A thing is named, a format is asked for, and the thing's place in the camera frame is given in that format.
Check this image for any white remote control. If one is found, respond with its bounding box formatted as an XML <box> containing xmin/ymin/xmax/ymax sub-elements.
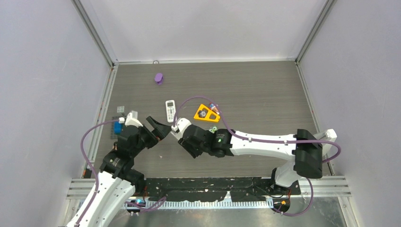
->
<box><xmin>165</xmin><ymin>100</ymin><xmax>176</xmax><ymax>123</ymax></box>

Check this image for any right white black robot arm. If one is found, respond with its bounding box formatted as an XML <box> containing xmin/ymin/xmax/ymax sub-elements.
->
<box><xmin>171</xmin><ymin>124</ymin><xmax>323</xmax><ymax>194</ymax></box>

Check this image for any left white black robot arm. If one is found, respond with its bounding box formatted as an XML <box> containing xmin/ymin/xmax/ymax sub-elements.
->
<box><xmin>67</xmin><ymin>113</ymin><xmax>171</xmax><ymax>227</ymax></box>

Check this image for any green monster toy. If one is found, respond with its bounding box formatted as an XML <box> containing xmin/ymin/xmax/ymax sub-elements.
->
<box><xmin>209</xmin><ymin>126</ymin><xmax>218</xmax><ymax>133</ymax></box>

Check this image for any blue poker chip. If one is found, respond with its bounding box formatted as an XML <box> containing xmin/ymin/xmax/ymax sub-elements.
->
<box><xmin>198</xmin><ymin>110</ymin><xmax>208</xmax><ymax>118</ymax></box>

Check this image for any yellow triangular toy block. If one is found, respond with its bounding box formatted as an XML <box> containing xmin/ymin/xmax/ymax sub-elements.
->
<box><xmin>193</xmin><ymin>104</ymin><xmax>220</xmax><ymax>123</ymax></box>

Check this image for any small red blue figurine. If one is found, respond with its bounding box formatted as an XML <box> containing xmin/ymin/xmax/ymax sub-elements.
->
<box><xmin>209</xmin><ymin>102</ymin><xmax>220</xmax><ymax>115</ymax></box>

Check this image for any blue lego brick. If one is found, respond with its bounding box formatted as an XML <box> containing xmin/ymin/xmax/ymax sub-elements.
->
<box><xmin>113</xmin><ymin>122</ymin><xmax>123</xmax><ymax>135</ymax></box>

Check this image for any grey lego baseplate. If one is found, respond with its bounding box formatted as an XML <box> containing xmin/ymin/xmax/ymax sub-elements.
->
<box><xmin>110</xmin><ymin>113</ymin><xmax>125</xmax><ymax>140</ymax></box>

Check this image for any small grey sticker tile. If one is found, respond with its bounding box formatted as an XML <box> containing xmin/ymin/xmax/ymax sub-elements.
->
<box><xmin>117</xmin><ymin>106</ymin><xmax>125</xmax><ymax>113</ymax></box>

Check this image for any purple plastic cap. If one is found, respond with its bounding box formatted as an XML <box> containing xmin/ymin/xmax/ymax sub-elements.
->
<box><xmin>154</xmin><ymin>73</ymin><xmax>164</xmax><ymax>85</ymax></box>

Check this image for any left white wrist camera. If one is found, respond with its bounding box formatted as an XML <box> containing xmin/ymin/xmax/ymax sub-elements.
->
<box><xmin>118</xmin><ymin>111</ymin><xmax>143</xmax><ymax>127</ymax></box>

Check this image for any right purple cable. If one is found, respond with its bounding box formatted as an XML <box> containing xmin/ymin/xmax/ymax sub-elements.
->
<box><xmin>174</xmin><ymin>96</ymin><xmax>342</xmax><ymax>217</ymax></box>

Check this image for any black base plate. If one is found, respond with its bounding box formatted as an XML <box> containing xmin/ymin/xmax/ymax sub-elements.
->
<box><xmin>132</xmin><ymin>177</ymin><xmax>301</xmax><ymax>202</ymax></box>

